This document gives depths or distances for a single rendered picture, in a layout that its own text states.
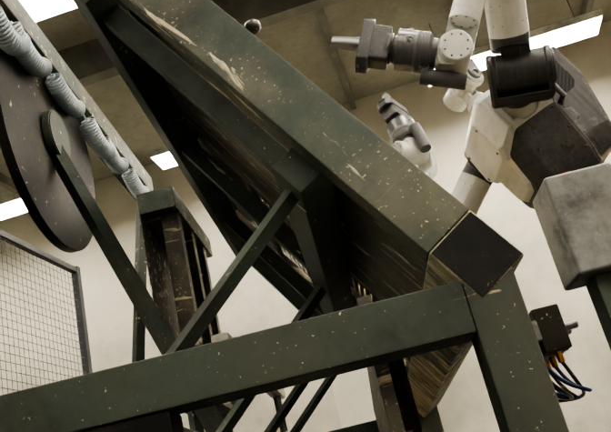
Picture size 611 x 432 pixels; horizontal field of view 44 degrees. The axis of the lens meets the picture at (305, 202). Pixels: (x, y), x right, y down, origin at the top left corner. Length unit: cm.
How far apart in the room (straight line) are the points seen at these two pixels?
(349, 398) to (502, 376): 458
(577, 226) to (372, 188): 35
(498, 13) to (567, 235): 62
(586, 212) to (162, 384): 77
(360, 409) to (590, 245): 457
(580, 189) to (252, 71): 64
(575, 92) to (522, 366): 90
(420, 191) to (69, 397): 69
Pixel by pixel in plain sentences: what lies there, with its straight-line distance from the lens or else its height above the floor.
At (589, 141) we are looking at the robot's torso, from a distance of 195.
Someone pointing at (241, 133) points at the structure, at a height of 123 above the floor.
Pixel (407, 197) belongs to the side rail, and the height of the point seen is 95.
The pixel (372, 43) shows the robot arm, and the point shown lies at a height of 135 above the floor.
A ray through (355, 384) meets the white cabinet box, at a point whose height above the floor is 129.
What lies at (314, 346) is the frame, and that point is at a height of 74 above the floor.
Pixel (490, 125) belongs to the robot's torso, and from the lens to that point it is 190.
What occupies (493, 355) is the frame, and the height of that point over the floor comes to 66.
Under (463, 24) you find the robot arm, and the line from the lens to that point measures 168.
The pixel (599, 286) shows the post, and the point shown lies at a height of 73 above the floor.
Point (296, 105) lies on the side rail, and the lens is 144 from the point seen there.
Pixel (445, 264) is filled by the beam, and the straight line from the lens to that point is 131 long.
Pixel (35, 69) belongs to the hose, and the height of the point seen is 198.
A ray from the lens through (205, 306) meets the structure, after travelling 144.
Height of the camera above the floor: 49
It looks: 22 degrees up
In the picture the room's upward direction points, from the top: 14 degrees counter-clockwise
